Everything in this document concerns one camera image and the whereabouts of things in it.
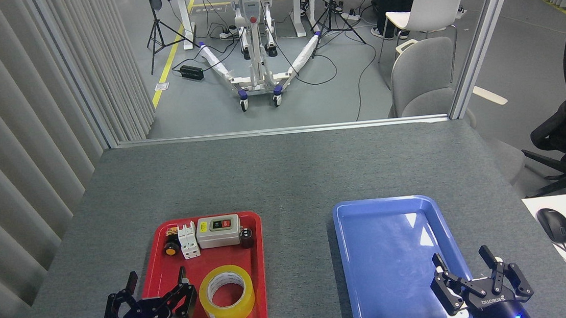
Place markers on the dark cylindrical component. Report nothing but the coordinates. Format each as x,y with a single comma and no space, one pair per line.
247,237

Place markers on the white wheeled stand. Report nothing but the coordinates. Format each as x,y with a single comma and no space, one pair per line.
258,74

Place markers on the grey upholstered chair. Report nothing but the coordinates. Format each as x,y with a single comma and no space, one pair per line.
421,75

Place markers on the black power adapter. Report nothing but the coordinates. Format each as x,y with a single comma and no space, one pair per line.
191,72

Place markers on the white circuit breaker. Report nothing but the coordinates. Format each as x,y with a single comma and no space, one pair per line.
188,241

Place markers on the grey push button switch box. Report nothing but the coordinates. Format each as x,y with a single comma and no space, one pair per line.
218,236

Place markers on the white plastic chair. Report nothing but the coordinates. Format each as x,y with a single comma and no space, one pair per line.
431,7

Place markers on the black tripod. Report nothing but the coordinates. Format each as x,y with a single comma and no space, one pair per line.
333,16
154,21

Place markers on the black computer mouse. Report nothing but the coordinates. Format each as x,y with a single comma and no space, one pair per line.
555,225

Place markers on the blue plastic tray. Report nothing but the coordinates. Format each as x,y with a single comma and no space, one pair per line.
390,272

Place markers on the yellow round push button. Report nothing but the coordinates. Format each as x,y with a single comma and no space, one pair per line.
171,249

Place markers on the yellow tape roll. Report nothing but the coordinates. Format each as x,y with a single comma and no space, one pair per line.
211,308

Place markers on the white floor label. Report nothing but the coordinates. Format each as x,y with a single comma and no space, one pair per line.
162,86

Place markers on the silver frame rail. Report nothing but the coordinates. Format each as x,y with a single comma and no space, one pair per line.
280,130

